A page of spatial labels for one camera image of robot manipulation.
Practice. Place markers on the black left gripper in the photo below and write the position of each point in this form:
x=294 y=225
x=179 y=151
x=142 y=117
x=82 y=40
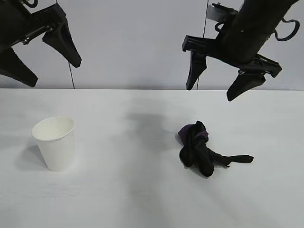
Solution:
x=12 y=23

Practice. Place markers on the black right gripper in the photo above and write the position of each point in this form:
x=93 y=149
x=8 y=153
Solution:
x=251 y=31

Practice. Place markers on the black and purple cloth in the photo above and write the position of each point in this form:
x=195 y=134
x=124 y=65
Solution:
x=194 y=147

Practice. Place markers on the white paper cup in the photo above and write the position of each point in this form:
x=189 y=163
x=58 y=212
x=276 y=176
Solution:
x=59 y=152

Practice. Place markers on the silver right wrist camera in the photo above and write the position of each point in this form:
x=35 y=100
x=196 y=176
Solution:
x=213 y=14

